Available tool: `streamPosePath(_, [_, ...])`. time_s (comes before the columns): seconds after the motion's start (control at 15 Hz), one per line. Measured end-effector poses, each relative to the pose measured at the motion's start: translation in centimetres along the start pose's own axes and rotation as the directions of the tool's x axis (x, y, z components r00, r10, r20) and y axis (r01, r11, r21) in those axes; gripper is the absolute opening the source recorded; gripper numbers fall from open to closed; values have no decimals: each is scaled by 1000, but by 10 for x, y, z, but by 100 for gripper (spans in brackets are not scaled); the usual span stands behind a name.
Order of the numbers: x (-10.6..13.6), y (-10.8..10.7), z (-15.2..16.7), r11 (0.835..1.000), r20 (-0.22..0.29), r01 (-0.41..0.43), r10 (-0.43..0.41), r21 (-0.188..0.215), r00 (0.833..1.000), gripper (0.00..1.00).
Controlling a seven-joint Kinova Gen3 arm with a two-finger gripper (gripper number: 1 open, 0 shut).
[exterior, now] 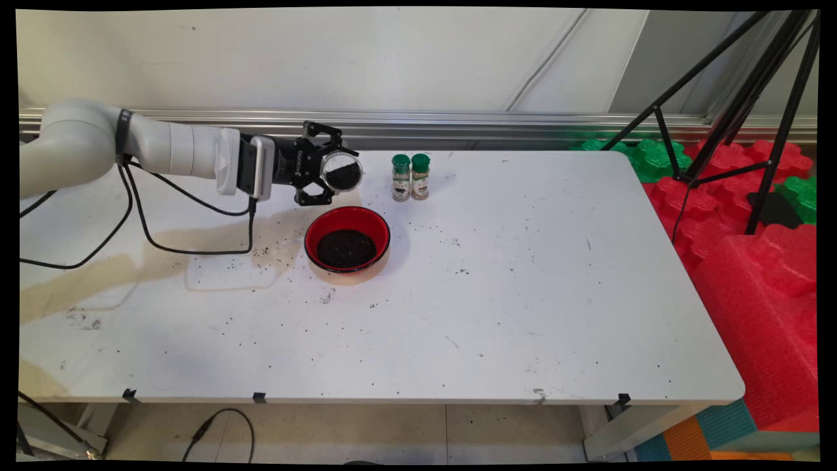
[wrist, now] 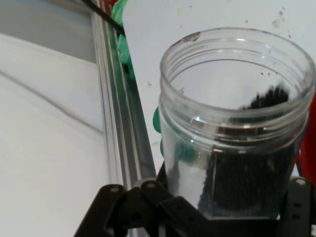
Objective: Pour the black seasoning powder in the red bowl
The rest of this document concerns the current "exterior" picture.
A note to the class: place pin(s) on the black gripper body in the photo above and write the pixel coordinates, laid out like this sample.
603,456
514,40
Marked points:
294,162

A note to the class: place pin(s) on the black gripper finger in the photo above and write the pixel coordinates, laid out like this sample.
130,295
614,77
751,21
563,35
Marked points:
314,195
327,137

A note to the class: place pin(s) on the clear plastic jar black seeds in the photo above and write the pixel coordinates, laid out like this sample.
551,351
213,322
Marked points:
341,173

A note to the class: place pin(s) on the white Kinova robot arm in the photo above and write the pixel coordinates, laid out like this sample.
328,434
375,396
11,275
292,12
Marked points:
78,140

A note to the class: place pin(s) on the red bowl black rim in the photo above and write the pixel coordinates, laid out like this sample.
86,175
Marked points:
340,219

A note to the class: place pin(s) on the black seed heap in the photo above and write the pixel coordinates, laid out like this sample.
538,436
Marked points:
346,248

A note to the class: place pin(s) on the spice bottle green cap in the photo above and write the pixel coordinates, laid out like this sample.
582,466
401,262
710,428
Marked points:
420,183
401,186

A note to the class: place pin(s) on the white table leg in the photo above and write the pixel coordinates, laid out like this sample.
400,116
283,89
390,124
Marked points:
621,435
59,425

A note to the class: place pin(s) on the black tripod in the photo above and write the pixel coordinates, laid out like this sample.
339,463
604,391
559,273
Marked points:
745,98

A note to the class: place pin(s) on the colourful foam mat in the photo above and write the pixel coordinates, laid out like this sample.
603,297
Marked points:
726,422

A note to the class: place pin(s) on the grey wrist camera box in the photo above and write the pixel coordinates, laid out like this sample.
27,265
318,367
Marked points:
263,167

